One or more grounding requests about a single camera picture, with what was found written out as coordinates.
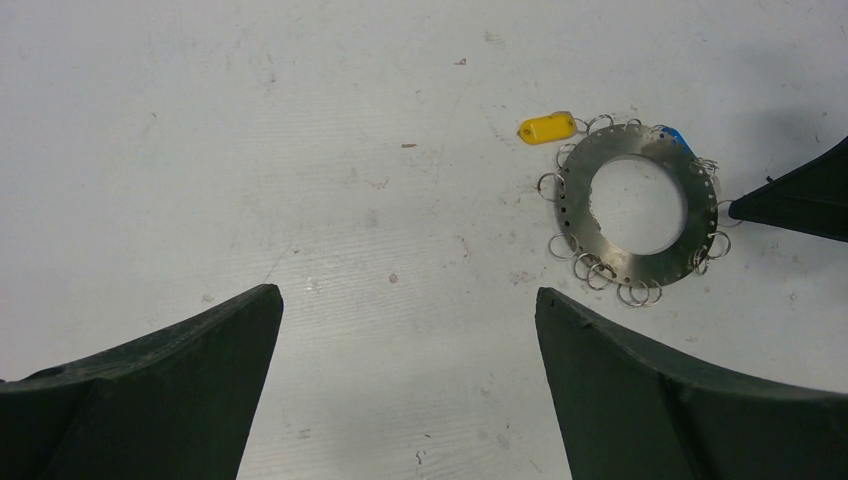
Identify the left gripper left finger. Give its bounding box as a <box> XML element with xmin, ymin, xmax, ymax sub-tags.
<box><xmin>1</xmin><ymin>284</ymin><xmax>284</xmax><ymax>479</ymax></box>

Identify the yellow key tag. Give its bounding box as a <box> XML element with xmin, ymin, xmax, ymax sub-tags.
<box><xmin>517</xmin><ymin>111</ymin><xmax>578</xmax><ymax>145</ymax></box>

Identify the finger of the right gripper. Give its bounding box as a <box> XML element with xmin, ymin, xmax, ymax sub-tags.
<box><xmin>728</xmin><ymin>140</ymin><xmax>847</xmax><ymax>242</ymax></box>

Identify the perforated metal keyring disc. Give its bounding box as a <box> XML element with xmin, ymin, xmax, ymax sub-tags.
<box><xmin>536</xmin><ymin>114</ymin><xmax>732</xmax><ymax>308</ymax></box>

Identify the blue key tag on disc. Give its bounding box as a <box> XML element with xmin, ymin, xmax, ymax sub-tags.
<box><xmin>660</xmin><ymin>126</ymin><xmax>692</xmax><ymax>153</ymax></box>

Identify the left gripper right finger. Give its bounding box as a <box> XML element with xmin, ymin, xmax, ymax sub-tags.
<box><xmin>535</xmin><ymin>288</ymin><xmax>847</xmax><ymax>479</ymax></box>

